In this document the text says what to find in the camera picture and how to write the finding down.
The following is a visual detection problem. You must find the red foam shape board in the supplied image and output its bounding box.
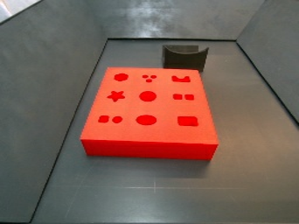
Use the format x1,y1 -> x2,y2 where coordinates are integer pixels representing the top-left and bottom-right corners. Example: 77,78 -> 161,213
80,67 -> 219,160

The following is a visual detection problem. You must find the black curved fixture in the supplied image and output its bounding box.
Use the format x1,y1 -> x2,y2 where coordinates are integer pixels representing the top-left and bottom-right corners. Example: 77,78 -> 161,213
163,45 -> 209,72

